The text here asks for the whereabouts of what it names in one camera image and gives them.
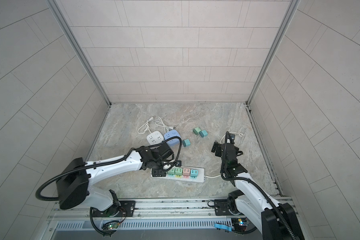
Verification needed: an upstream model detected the green plug adapter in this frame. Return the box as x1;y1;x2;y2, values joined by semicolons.
175;168;183;176
193;127;202;135

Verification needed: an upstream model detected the power strip white cable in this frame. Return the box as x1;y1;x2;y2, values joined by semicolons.
204;129;244;178

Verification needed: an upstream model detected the blue tape piece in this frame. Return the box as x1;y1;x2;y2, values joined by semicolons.
214;223;233;232

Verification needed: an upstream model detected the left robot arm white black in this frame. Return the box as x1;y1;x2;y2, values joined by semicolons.
35;141;180;237

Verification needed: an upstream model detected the white square power socket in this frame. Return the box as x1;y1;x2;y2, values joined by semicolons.
147;131;165;145

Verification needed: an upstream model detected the teal plug adapter small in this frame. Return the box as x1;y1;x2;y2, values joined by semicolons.
190;169;199;178

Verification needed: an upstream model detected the white long power strip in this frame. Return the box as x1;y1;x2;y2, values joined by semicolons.
151;166;206;183

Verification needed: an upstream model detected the blue square power socket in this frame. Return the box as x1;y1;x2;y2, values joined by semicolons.
164;130;181;147

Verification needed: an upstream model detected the right circuit board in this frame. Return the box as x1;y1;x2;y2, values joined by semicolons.
231;218;251;233

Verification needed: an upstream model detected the circuit board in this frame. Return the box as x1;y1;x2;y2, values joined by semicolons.
231;218;251;233
102;221;120;231

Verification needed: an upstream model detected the blue socket cable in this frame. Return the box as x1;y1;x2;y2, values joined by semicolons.
154;116;174;133

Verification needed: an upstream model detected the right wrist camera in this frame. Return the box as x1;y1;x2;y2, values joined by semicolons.
225;132;236;144

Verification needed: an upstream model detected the pink plug adapter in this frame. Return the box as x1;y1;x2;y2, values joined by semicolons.
183;168;191;178

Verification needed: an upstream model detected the white socket cable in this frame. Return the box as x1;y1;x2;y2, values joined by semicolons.
137;116;155;135

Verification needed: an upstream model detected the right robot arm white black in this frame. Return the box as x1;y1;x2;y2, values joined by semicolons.
211;132;305;240

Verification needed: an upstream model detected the left circuit board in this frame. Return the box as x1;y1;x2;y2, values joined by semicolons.
102;221;120;231

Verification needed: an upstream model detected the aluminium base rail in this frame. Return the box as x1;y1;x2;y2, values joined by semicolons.
44;197;257;237

